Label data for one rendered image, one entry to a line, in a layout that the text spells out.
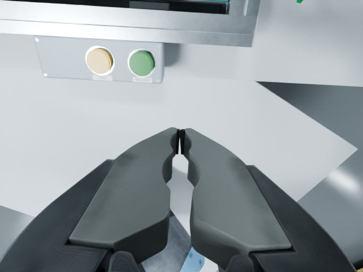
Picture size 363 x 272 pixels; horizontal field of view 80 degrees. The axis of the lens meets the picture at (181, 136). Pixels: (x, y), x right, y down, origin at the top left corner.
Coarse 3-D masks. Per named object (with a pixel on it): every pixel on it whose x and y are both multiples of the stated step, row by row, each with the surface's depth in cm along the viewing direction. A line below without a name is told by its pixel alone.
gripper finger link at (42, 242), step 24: (96, 168) 9; (72, 192) 8; (48, 216) 7; (72, 216) 7; (24, 240) 6; (48, 240) 6; (0, 264) 5; (24, 264) 5; (48, 264) 5; (72, 264) 5; (96, 264) 5
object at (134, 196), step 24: (144, 144) 11; (168, 144) 11; (120, 168) 9; (144, 168) 9; (168, 168) 10; (96, 192) 8; (120, 192) 8; (144, 192) 8; (168, 192) 8; (96, 216) 7; (120, 216) 7; (144, 216) 7; (168, 216) 7; (72, 240) 6; (96, 240) 6; (120, 240) 6; (144, 240) 7
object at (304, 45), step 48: (0, 0) 41; (48, 0) 41; (96, 0) 41; (144, 0) 41; (288, 0) 41; (336, 0) 42; (0, 48) 45; (192, 48) 46; (240, 48) 46; (288, 48) 46; (336, 48) 46
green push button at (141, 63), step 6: (138, 54) 35; (144, 54) 35; (132, 60) 36; (138, 60) 36; (144, 60) 36; (150, 60) 36; (132, 66) 36; (138, 66) 36; (144, 66) 36; (150, 66) 36; (138, 72) 37; (144, 72) 37
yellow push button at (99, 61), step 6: (90, 54) 35; (96, 54) 35; (102, 54) 35; (108, 54) 36; (90, 60) 36; (96, 60) 36; (102, 60) 36; (108, 60) 36; (90, 66) 36; (96, 66) 36; (102, 66) 36; (108, 66) 36; (96, 72) 37; (102, 72) 37
